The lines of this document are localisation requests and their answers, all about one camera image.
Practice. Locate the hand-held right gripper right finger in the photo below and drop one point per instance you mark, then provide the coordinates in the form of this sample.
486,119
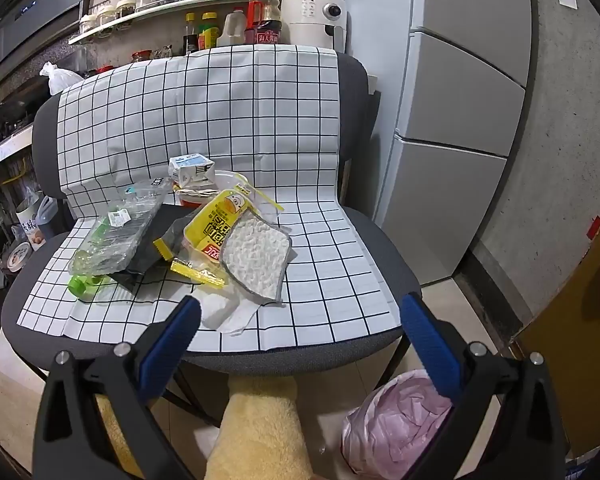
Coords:
430,345

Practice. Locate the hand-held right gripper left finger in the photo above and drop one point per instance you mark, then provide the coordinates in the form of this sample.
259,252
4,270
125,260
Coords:
172,332

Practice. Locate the pink trash bag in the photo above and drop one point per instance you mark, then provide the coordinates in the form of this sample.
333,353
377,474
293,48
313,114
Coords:
395,420

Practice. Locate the black snack bag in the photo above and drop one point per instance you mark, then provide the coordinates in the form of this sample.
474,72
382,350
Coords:
169,220

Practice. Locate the yellow snack packet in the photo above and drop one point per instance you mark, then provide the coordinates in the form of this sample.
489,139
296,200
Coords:
215,220

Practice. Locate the white green snack packet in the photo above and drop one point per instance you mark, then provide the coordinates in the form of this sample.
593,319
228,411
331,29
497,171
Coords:
192,165

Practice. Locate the crumpled white tissue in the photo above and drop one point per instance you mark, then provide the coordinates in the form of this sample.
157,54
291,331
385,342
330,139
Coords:
225,315

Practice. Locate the white grey-edged dish cloth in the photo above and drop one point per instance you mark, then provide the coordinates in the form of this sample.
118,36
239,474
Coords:
255,255

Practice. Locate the crushed clear green-capped bottle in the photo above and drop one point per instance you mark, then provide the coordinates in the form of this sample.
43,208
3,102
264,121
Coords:
115,235

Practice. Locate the yellow towel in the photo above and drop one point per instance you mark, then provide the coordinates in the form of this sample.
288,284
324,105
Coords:
260,430

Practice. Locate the mustard wooden panel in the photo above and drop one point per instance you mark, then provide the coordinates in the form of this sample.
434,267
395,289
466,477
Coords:
575,335

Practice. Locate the red white instant noodle cup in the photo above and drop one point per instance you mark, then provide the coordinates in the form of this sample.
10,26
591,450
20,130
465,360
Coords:
230,182

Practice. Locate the white printed bucket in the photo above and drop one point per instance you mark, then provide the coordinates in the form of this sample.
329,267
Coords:
30,232

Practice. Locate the white black-checked cloth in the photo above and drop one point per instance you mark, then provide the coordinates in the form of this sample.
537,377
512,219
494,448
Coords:
230,110

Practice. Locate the white refrigerator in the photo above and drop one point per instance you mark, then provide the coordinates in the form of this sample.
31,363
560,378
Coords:
455,110

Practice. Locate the grey upholstered chair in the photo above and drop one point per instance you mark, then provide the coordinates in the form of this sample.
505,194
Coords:
355,80

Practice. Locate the white plastic bag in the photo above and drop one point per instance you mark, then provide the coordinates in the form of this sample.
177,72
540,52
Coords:
60,79

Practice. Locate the red-lidded jar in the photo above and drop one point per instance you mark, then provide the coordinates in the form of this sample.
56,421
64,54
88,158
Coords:
141,56

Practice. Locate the dark sauce bottle yellow cap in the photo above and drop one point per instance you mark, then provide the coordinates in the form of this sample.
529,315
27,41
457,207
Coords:
190,40

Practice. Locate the yellow seasoning bottle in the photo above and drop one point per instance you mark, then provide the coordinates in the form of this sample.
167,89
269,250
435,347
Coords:
209,35

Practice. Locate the white jug with red cap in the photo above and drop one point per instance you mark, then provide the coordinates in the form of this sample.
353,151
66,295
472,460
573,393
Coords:
230,32

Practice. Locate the white-lidded glass jar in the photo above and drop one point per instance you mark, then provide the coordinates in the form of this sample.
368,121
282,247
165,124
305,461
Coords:
126,7
106,15
88,25

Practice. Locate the large dark oil bottle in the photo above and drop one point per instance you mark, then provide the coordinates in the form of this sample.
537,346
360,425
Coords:
263,25

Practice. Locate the black range hood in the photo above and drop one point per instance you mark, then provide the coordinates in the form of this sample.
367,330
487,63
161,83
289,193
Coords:
30,25

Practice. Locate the red wall tag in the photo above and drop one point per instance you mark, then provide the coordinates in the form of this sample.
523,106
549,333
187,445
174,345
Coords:
595,227

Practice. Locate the metal wall shelf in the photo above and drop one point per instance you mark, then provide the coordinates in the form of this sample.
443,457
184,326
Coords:
155,10

